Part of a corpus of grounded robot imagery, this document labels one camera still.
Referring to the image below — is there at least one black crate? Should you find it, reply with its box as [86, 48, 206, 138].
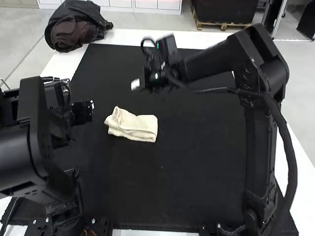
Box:
[190, 0, 258, 25]

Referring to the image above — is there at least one wooden pallet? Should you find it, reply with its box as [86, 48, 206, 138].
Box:
[192, 19, 254, 32]

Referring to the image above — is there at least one grey cupboard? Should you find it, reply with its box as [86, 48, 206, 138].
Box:
[36, 0, 183, 16]
[0, 0, 37, 7]

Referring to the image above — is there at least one black cable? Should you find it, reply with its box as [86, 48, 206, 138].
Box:
[140, 36, 158, 54]
[193, 86, 299, 223]

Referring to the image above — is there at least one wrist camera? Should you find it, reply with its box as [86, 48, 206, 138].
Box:
[58, 79, 71, 95]
[144, 46, 159, 72]

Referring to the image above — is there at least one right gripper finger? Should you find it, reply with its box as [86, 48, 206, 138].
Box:
[129, 78, 145, 92]

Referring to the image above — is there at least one black crumpled jacket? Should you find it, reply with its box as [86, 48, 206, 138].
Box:
[44, 0, 114, 53]

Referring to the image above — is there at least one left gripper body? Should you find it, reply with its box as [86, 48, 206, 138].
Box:
[43, 76, 72, 110]

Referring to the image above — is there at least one black wheeled case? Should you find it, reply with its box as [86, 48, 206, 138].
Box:
[261, 0, 288, 40]

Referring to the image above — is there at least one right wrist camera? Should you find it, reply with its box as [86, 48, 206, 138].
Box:
[144, 46, 159, 72]

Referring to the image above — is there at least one black mat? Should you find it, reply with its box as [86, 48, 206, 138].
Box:
[1, 43, 300, 234]

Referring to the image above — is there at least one pale towel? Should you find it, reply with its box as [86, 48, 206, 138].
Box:
[104, 105, 159, 143]

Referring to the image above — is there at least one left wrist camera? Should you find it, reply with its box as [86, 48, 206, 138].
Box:
[58, 79, 71, 95]

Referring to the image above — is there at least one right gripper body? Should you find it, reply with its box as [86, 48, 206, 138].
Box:
[142, 62, 178, 96]

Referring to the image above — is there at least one black board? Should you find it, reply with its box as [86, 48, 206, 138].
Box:
[296, 0, 315, 42]

